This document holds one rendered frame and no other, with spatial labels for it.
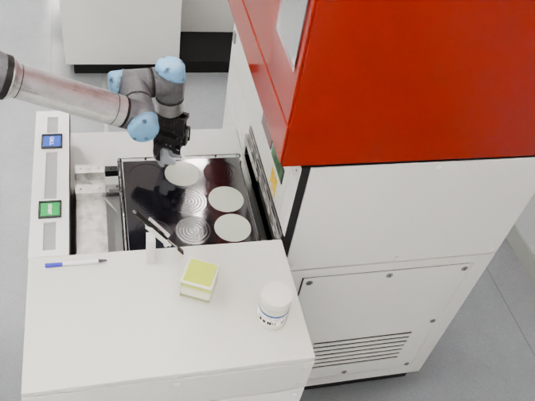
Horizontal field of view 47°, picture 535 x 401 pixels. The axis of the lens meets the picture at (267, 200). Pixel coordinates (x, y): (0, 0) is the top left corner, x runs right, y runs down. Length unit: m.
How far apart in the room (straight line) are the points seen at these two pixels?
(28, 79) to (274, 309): 0.71
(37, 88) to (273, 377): 0.82
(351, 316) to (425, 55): 0.98
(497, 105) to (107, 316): 1.00
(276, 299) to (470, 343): 1.58
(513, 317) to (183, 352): 1.92
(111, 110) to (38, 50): 2.52
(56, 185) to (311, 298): 0.79
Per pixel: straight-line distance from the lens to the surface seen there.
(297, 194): 1.49
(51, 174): 1.76
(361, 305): 2.00
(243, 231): 1.70
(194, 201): 1.76
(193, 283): 1.42
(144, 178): 1.82
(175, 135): 1.72
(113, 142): 2.05
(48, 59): 3.88
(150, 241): 1.47
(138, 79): 1.59
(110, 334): 1.43
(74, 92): 1.43
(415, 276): 1.95
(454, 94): 1.44
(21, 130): 3.40
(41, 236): 1.61
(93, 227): 1.72
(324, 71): 1.27
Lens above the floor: 2.18
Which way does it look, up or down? 46 degrees down
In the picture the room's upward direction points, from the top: 12 degrees clockwise
